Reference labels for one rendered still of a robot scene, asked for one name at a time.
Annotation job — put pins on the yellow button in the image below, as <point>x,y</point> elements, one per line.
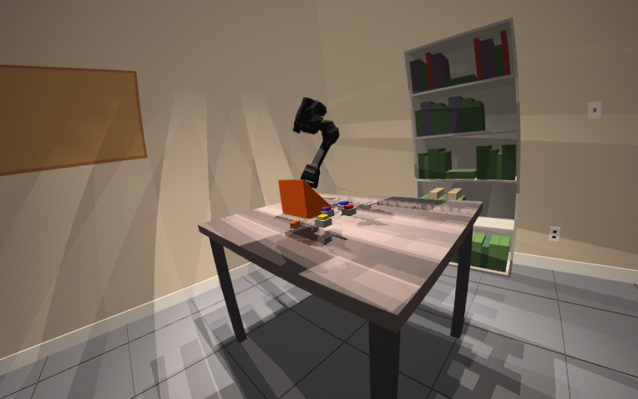
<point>323,220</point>

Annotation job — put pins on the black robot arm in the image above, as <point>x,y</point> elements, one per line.
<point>312,171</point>

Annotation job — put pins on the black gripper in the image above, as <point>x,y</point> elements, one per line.
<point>312,122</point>

